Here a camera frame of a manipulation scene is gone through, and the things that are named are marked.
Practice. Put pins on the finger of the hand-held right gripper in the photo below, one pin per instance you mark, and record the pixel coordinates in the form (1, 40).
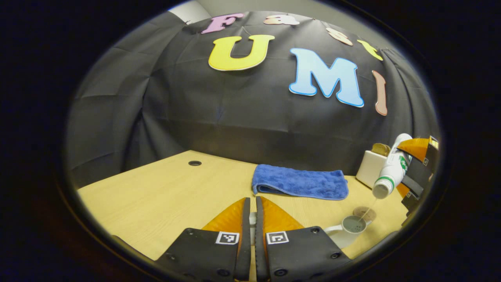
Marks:
(419, 172)
(409, 201)

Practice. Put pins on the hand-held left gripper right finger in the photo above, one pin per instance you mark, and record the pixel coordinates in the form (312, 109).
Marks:
(259, 243)

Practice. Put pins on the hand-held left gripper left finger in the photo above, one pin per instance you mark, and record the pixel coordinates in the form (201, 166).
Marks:
(245, 235)

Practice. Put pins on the white plastic water bottle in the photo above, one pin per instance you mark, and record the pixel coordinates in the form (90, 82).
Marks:
(393, 166)

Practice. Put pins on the round cork coaster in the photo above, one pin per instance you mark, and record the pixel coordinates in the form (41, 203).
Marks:
(358, 211)

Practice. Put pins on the white ceramic teacup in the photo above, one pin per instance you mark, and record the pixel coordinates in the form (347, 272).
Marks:
(348, 235)

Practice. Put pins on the brown bread slice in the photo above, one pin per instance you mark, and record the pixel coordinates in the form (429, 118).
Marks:
(380, 149)

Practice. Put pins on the white toaster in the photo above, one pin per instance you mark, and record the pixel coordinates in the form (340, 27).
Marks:
(368, 168)

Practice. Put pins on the blue folded towel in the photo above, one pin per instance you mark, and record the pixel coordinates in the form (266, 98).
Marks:
(299, 182)

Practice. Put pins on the black backdrop cloth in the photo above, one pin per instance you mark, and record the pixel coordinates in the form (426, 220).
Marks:
(235, 117)

